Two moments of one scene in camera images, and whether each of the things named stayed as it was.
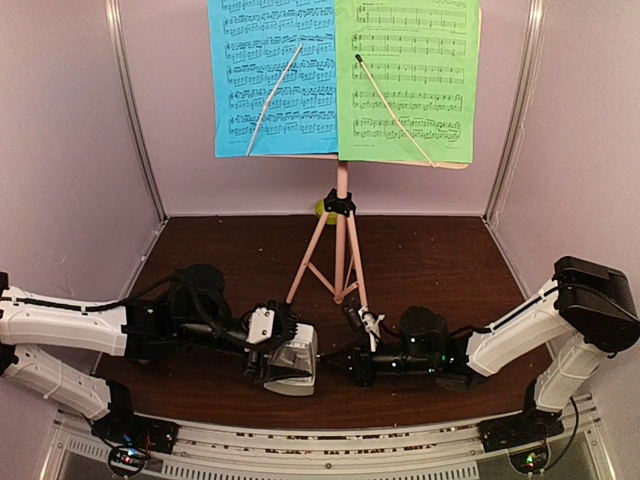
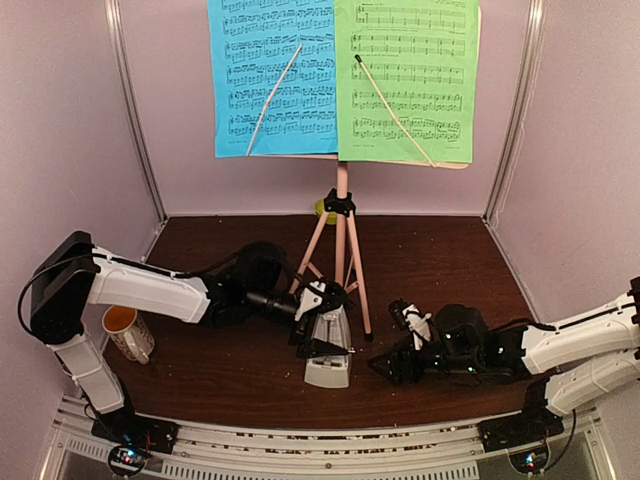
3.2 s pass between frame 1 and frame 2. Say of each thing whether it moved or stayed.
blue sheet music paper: stayed
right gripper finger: moved
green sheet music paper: stayed
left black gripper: moved
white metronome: moved
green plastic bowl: stayed
